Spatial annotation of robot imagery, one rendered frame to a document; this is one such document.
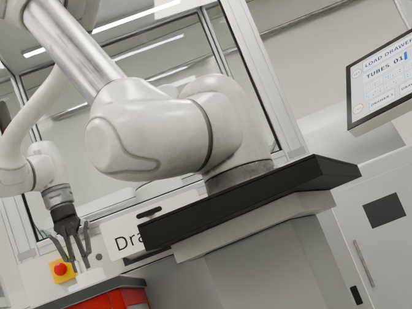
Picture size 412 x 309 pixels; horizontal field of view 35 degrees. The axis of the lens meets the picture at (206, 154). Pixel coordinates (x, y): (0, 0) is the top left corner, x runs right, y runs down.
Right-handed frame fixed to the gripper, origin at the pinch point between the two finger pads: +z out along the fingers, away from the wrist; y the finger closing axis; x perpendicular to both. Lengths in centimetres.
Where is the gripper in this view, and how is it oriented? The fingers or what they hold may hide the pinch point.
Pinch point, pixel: (83, 270)
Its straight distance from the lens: 198.2
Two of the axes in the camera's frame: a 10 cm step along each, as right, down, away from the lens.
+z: 3.6, 9.1, -2.0
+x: 0.3, 2.0, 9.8
